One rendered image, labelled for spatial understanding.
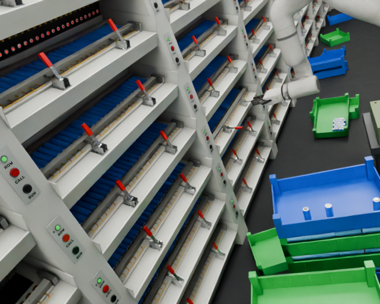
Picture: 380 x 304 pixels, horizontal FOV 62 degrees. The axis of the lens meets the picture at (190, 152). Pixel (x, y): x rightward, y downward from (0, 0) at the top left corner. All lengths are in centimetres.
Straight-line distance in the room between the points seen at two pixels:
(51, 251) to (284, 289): 60
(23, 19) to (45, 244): 49
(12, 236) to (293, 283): 69
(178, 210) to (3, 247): 62
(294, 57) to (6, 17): 115
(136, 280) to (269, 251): 74
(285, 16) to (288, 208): 83
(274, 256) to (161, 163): 73
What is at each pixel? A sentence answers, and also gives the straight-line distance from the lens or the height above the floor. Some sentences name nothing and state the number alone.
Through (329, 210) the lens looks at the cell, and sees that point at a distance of 93.
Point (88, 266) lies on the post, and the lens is 86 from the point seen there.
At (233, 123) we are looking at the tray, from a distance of 160.
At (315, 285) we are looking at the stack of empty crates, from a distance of 96.
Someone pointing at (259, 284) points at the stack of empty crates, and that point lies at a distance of 93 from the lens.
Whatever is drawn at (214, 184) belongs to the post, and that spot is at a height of 39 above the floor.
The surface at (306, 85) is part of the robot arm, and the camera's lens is 160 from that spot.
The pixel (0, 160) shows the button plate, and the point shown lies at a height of 102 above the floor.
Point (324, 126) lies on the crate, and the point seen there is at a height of 3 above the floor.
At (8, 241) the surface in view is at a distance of 76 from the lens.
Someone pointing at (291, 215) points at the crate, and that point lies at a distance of 102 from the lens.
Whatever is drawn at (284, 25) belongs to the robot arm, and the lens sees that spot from 151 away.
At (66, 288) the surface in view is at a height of 68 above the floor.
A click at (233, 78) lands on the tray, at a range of 163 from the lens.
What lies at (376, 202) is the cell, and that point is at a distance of 94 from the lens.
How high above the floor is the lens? 119
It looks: 28 degrees down
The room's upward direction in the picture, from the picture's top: 23 degrees counter-clockwise
